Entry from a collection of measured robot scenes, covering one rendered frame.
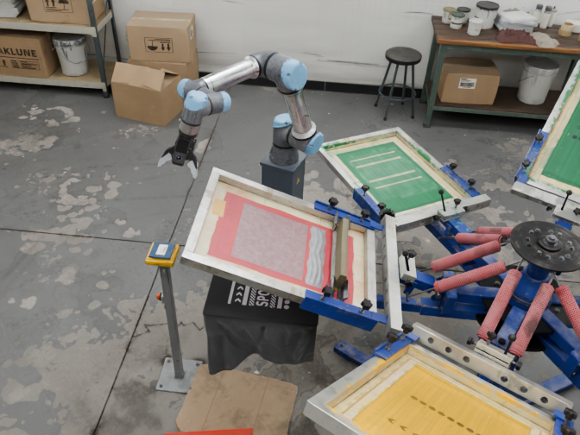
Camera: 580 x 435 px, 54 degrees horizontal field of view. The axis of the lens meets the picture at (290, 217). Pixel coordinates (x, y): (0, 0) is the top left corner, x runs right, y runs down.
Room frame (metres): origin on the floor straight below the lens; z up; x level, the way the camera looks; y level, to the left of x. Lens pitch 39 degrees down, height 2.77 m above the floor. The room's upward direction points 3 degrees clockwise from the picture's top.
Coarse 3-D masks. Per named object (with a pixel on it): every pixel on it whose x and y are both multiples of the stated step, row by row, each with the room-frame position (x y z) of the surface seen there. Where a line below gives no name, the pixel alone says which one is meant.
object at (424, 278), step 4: (416, 272) 1.76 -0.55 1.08; (420, 272) 1.77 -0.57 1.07; (420, 276) 1.74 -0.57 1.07; (424, 276) 1.75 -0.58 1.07; (428, 276) 1.76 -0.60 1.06; (432, 276) 1.76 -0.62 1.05; (400, 280) 1.72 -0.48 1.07; (416, 280) 1.71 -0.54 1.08; (420, 280) 1.72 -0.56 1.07; (424, 280) 1.73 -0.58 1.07; (428, 280) 1.73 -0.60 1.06; (432, 280) 1.74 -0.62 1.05; (404, 284) 1.72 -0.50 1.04; (420, 284) 1.71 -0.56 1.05; (424, 284) 1.71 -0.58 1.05; (428, 284) 1.71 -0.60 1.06; (432, 284) 1.72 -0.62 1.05; (416, 288) 1.71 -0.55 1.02; (420, 288) 1.71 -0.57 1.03; (424, 288) 1.71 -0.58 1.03; (428, 288) 1.71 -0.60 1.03; (428, 292) 1.71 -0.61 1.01
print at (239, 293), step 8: (232, 288) 1.73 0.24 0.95; (240, 288) 1.74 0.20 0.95; (248, 288) 1.74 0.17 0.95; (232, 296) 1.69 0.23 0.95; (240, 296) 1.69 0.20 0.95; (248, 296) 1.69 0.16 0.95; (256, 296) 1.69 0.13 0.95; (264, 296) 1.70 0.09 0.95; (272, 296) 1.70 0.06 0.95; (240, 304) 1.65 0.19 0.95; (248, 304) 1.65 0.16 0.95; (256, 304) 1.65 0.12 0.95; (264, 304) 1.65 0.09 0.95; (272, 304) 1.65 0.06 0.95; (280, 304) 1.66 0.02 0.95; (288, 304) 1.66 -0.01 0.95
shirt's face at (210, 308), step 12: (216, 276) 1.80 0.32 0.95; (216, 288) 1.73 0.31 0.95; (228, 288) 1.73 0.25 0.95; (216, 300) 1.66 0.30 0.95; (216, 312) 1.59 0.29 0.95; (228, 312) 1.59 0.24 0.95; (240, 312) 1.60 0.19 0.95; (252, 312) 1.60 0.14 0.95; (264, 312) 1.60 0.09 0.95; (276, 312) 1.61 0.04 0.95; (288, 312) 1.61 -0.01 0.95; (300, 312) 1.61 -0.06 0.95; (312, 312) 1.62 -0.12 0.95; (312, 324) 1.56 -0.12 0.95
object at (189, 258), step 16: (224, 176) 2.05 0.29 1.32; (208, 192) 1.91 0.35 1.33; (256, 192) 2.05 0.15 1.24; (272, 192) 2.05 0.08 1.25; (208, 208) 1.81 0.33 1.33; (304, 208) 2.03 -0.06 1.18; (192, 224) 1.69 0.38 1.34; (352, 224) 2.02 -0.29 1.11; (192, 240) 1.61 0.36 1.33; (368, 240) 1.93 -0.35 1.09; (192, 256) 1.53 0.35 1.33; (368, 256) 1.82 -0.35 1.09; (208, 272) 1.51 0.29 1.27; (224, 272) 1.50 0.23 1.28; (240, 272) 1.52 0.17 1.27; (368, 272) 1.73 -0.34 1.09; (256, 288) 1.50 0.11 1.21; (272, 288) 1.49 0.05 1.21; (288, 288) 1.51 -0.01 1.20; (368, 288) 1.63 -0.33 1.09
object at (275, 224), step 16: (224, 208) 1.89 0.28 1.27; (240, 208) 1.92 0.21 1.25; (256, 208) 1.95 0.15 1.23; (272, 208) 1.99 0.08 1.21; (240, 224) 1.82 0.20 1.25; (256, 224) 1.85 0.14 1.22; (272, 224) 1.88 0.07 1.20; (288, 224) 1.91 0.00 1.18; (304, 224) 1.94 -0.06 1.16; (288, 240) 1.81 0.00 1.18; (304, 240) 1.84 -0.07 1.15; (352, 240) 1.94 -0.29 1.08; (352, 256) 1.83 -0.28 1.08
